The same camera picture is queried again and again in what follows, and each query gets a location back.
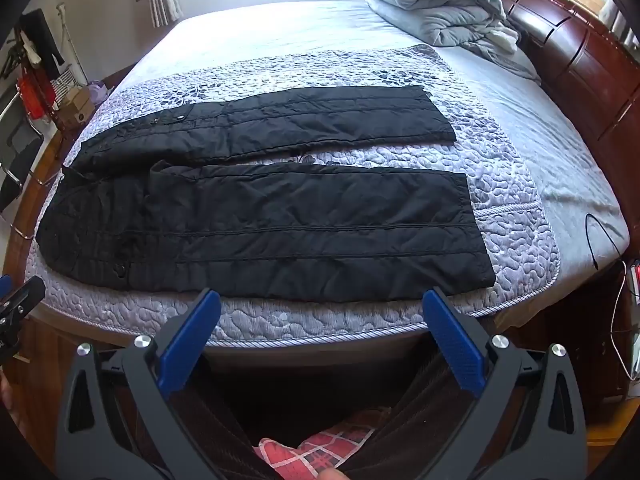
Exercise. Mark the red plaid cloth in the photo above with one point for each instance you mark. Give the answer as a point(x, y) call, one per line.
point(320, 447)

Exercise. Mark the black jacket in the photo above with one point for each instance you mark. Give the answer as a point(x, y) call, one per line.
point(300, 220)

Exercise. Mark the pale purple container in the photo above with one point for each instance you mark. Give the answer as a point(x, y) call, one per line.
point(97, 94)

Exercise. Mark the wooden headboard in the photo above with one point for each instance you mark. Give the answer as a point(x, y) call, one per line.
point(575, 60)

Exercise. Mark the red bag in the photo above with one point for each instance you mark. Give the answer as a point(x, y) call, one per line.
point(35, 97)

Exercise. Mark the grey quilted mattress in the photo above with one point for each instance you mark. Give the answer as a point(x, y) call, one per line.
point(300, 320)

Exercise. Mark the folded grey duvet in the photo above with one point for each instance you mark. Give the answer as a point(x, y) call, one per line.
point(425, 5)

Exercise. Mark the cardboard box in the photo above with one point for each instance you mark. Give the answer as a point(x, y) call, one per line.
point(75, 107)

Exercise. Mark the hanging dark clothes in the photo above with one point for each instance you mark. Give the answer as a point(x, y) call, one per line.
point(42, 40)

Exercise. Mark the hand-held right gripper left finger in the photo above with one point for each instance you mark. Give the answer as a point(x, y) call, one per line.
point(192, 340)

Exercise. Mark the light grey bed sheet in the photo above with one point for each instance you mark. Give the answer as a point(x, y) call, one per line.
point(300, 30)

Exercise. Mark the metal chair with black seat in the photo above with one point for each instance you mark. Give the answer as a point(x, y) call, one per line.
point(17, 170)

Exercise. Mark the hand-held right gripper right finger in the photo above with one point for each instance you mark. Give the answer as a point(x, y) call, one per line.
point(452, 340)

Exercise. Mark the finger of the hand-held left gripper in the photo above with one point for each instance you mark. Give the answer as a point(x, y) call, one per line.
point(25, 297)

